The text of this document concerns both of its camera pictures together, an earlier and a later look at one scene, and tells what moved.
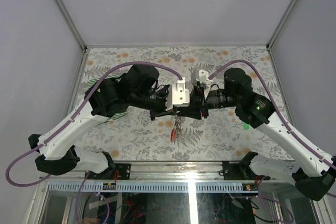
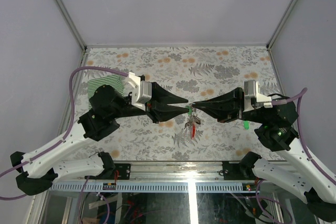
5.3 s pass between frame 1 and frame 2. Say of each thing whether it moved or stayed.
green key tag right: stayed
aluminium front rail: stayed
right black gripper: moved
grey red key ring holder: moved
